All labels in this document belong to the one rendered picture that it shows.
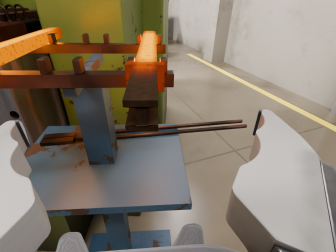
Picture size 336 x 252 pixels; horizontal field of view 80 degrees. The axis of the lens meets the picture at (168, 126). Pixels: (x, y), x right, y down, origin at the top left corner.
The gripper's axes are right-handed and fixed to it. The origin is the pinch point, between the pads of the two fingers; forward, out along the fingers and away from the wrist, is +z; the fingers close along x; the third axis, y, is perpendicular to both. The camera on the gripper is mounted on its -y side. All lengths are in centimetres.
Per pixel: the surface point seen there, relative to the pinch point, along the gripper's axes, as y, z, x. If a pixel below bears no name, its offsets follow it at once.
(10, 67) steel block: 9, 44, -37
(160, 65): 1.0, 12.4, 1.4
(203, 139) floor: 101, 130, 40
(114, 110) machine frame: 31, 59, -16
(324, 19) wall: 17, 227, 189
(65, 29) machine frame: 3, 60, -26
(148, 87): 1.1, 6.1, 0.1
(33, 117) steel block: 25, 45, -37
